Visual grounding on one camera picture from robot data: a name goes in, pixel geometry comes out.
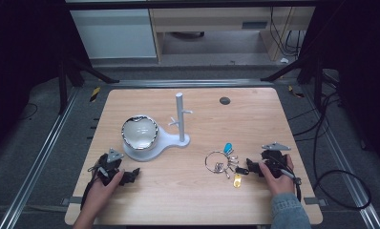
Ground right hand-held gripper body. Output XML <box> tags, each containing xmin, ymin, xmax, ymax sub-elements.
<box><xmin>260</xmin><ymin>141</ymin><xmax>292</xmax><ymax>179</ymax></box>

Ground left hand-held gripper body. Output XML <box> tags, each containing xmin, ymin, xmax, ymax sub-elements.
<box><xmin>94</xmin><ymin>147</ymin><xmax>126</xmax><ymax>187</ymax></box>

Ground key ring with keys and tags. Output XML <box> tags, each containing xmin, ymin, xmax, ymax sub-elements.
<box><xmin>204</xmin><ymin>142</ymin><xmax>250</xmax><ymax>189</ymax></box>

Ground person's right hand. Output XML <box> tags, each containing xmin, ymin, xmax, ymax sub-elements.
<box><xmin>258</xmin><ymin>154</ymin><xmax>296</xmax><ymax>197</ymax></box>

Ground person's left hand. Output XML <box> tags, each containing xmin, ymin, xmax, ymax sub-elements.
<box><xmin>82</xmin><ymin>169</ymin><xmax>126</xmax><ymax>220</ymax></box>

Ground shiny silver bowl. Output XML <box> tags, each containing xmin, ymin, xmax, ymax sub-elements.
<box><xmin>120</xmin><ymin>114</ymin><xmax>160</xmax><ymax>152</ymax></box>

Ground white key holder stand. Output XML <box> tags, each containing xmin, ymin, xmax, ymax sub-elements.
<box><xmin>122</xmin><ymin>92</ymin><xmax>194</xmax><ymax>162</ymax></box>

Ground black stand leg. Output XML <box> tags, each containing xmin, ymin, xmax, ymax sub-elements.
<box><xmin>57</xmin><ymin>47</ymin><xmax>120</xmax><ymax>115</ymax></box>
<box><xmin>260</xmin><ymin>47</ymin><xmax>325</xmax><ymax>113</ymax></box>

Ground white cabinet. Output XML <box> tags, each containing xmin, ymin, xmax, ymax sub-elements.
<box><xmin>69</xmin><ymin>8</ymin><xmax>158</xmax><ymax>60</ymax></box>

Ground light wooden desk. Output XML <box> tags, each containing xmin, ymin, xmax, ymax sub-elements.
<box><xmin>148</xmin><ymin>6</ymin><xmax>316</xmax><ymax>63</ymax></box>

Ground right hand-held gripper cable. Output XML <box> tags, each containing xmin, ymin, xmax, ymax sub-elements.
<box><xmin>280</xmin><ymin>168</ymin><xmax>303</xmax><ymax>202</ymax></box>

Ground black floor cable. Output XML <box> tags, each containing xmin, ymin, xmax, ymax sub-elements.
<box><xmin>287</xmin><ymin>71</ymin><xmax>372</xmax><ymax>211</ymax></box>

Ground metal floor rail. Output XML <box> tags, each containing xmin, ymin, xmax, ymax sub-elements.
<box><xmin>301</xmin><ymin>86</ymin><xmax>380</xmax><ymax>229</ymax></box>
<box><xmin>110</xmin><ymin>78</ymin><xmax>275</xmax><ymax>90</ymax></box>
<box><xmin>0</xmin><ymin>86</ymin><xmax>81</xmax><ymax>229</ymax></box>

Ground black hanging cables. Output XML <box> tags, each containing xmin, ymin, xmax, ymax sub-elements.
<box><xmin>269</xmin><ymin>7</ymin><xmax>306</xmax><ymax>57</ymax></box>

